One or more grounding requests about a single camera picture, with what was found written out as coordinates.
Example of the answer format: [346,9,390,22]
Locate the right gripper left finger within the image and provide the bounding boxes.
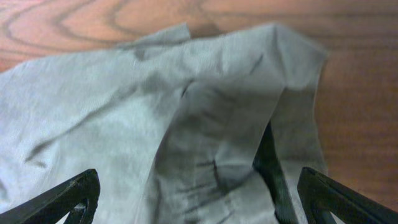
[1,169,100,224]

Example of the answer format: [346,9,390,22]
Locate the grey shorts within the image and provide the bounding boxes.
[1,24,328,223]

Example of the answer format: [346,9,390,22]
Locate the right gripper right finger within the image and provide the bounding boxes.
[297,167,397,224]

